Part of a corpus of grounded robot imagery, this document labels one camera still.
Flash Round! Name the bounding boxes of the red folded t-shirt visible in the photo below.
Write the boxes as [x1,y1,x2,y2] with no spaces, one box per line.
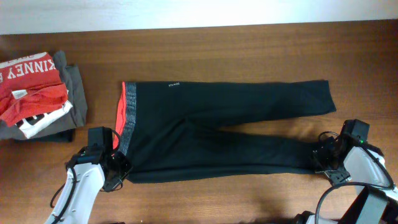
[1,52,68,127]

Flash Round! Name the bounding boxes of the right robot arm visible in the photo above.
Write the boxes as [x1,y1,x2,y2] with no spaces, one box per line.
[291,136,397,224]

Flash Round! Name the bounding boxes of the black leggings with red waistband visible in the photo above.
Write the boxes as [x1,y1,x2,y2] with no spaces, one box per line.
[114,80,336,184]

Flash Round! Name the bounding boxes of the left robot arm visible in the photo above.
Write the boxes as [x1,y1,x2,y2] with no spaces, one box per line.
[45,146,132,223]

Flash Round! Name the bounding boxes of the grey folded t-shirt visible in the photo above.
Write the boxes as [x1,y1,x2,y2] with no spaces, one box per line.
[0,51,88,142]

